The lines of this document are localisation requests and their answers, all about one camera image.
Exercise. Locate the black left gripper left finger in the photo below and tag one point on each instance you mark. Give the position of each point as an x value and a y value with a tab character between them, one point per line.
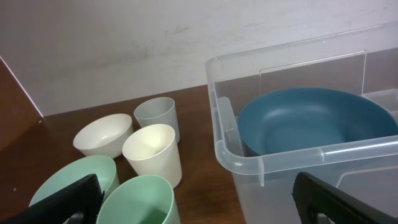
79	202

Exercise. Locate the cream plastic cup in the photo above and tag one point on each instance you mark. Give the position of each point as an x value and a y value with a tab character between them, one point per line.
153	150

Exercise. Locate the white small bowl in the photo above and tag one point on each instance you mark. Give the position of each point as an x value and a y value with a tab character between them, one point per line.
104	136

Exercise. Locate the clear plastic storage container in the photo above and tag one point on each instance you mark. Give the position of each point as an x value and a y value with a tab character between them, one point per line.
362	62

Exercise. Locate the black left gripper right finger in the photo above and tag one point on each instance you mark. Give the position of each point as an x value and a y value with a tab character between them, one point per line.
319	202

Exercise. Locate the mint green plastic cup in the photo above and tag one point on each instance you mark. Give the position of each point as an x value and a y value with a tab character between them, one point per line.
145	199

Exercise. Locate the grey plastic cup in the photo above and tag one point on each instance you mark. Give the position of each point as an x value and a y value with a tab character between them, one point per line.
161	110

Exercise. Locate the mint green small bowl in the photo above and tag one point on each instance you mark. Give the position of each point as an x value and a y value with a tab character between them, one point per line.
103	166

